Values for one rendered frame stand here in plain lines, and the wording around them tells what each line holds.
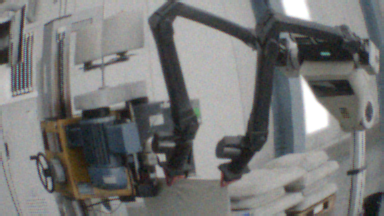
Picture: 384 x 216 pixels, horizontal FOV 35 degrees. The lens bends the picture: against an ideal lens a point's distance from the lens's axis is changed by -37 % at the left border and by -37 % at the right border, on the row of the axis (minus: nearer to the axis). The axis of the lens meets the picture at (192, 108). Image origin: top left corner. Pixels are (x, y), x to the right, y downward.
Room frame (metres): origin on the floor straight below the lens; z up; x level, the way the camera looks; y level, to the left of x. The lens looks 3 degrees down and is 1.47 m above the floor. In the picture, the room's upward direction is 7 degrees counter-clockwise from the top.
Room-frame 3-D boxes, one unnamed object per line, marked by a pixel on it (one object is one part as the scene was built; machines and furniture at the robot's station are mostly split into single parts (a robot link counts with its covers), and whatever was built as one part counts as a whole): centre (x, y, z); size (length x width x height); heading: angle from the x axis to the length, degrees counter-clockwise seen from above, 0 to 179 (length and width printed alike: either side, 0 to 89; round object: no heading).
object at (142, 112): (3.19, 0.20, 1.21); 0.30 x 0.25 x 0.30; 39
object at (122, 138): (2.70, 0.22, 1.25); 0.10 x 0.08 x 0.12; 154
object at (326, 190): (6.30, -0.93, 0.20); 0.67 x 0.43 x 0.15; 129
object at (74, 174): (2.95, 0.44, 1.18); 0.34 x 0.25 x 0.31; 129
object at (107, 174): (2.75, 0.31, 1.21); 0.15 x 0.15 x 0.25
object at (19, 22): (4.80, 1.27, 1.95); 0.30 x 0.01 x 0.48; 39
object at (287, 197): (5.91, -0.46, 0.32); 0.66 x 0.43 x 0.15; 131
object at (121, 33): (2.85, 0.21, 1.61); 0.17 x 0.17 x 0.17
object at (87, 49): (3.05, 0.37, 1.61); 0.15 x 0.14 x 0.17; 39
